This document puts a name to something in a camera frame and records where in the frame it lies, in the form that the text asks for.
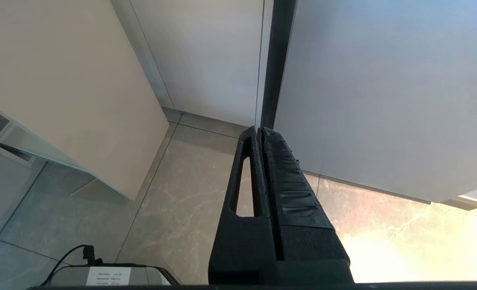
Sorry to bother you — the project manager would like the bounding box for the white cabinet door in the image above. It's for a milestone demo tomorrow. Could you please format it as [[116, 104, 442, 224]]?
[[0, 0, 170, 201]]

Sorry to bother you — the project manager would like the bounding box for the white drawer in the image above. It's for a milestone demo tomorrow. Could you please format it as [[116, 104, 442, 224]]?
[[0, 100, 98, 180]]

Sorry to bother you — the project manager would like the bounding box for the white cabinet panel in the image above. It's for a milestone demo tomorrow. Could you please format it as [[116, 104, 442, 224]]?
[[130, 0, 264, 128]]

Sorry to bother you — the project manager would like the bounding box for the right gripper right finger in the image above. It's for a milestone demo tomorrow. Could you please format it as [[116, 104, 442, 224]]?
[[259, 127, 354, 284]]

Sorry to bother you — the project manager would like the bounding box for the grey cabinet door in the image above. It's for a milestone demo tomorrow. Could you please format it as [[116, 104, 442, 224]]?
[[273, 0, 477, 203]]

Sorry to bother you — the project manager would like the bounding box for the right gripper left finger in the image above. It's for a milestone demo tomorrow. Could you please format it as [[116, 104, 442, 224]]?
[[208, 126, 283, 285]]

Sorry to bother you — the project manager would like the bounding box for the black cable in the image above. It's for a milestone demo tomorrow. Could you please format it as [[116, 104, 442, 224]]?
[[40, 244, 102, 286]]

